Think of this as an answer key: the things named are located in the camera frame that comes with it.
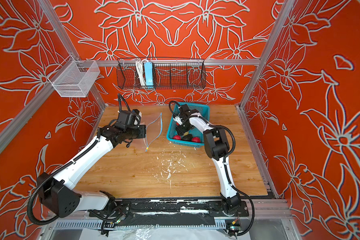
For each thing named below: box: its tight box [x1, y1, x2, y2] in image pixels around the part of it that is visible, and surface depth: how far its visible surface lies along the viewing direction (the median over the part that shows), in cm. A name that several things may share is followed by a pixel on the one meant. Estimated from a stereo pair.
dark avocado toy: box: [181, 134, 193, 142], surface depth 97 cm
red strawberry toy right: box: [191, 137, 201, 143], surface depth 97 cm
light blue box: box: [144, 62, 153, 86], surface depth 92 cm
